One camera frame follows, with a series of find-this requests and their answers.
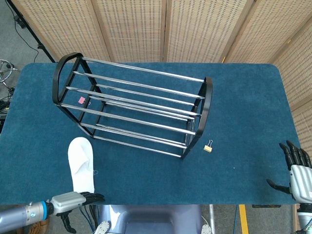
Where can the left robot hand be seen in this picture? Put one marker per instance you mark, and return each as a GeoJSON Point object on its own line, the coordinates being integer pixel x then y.
{"type": "Point", "coordinates": [68, 201]}

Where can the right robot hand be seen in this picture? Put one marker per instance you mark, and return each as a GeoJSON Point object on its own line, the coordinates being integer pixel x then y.
{"type": "Point", "coordinates": [301, 180]}

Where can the white slipper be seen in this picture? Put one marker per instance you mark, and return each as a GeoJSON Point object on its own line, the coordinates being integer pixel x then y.
{"type": "Point", "coordinates": [80, 170]}

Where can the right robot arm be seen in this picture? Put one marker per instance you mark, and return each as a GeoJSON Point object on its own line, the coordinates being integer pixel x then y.
{"type": "Point", "coordinates": [304, 217]}

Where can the black chrome-bar shoe rack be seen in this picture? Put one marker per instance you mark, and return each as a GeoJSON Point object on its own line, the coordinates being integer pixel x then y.
{"type": "Point", "coordinates": [206, 102]}

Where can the yellow floor tape strip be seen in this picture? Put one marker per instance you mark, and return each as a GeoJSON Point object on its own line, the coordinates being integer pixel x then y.
{"type": "Point", "coordinates": [243, 219]}

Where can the lavender robot torso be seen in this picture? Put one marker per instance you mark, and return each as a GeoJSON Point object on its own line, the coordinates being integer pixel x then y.
{"type": "Point", "coordinates": [151, 219]}

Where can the blue carpet mat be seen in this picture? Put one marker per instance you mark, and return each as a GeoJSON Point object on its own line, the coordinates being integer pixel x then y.
{"type": "Point", "coordinates": [243, 109]}

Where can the yellow binder clip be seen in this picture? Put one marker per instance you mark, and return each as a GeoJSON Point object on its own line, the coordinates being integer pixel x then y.
{"type": "Point", "coordinates": [207, 148]}

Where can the pink tag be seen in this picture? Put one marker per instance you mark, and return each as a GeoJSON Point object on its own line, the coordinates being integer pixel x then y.
{"type": "Point", "coordinates": [81, 100]}

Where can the chrome stool base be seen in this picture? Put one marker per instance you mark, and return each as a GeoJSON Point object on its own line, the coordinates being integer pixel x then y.
{"type": "Point", "coordinates": [5, 70]}

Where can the black tripod stand pole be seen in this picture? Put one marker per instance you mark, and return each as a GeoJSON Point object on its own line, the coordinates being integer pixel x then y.
{"type": "Point", "coordinates": [34, 36]}

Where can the woven bamboo folding screen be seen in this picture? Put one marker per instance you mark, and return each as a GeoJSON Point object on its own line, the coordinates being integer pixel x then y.
{"type": "Point", "coordinates": [136, 29]}

